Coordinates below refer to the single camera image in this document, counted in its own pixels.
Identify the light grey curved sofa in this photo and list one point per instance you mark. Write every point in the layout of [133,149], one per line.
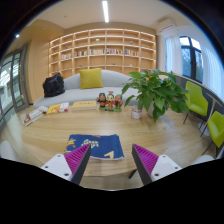
[73,95]

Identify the white sheer curtain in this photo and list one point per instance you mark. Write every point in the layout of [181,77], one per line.
[173,55]

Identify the long ceiling light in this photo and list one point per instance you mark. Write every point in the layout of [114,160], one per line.
[105,11]

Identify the green chair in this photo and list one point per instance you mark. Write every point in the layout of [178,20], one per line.
[216,128]
[195,98]

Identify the yellow cushion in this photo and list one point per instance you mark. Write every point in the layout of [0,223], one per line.
[91,78]

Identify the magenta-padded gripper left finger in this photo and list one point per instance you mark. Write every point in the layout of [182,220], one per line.
[66,165]

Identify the flat yellow book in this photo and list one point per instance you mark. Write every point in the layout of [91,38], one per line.
[84,105]

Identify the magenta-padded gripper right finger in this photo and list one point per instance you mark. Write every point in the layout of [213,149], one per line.
[153,166]

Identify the white air conditioner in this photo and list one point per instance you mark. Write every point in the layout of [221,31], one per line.
[166,25]

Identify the small white jar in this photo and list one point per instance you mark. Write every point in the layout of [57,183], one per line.
[136,112]

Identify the dark framed window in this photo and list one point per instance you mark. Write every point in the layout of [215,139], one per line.
[191,60]

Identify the black bag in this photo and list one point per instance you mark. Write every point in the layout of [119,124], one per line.
[53,85]

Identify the blue cartoon print towel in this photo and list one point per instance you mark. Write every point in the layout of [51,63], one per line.
[100,146]

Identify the small patterned pouch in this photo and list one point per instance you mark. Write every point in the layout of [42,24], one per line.
[43,108]

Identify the colourful figurine group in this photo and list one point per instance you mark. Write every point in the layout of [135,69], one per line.
[109,101]

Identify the wooden wall shelf unit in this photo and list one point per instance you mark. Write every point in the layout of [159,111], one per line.
[100,60]

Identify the green potted plant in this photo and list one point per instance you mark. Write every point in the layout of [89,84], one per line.
[156,91]

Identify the grey framed glass door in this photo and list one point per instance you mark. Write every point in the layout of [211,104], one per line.
[13,86]

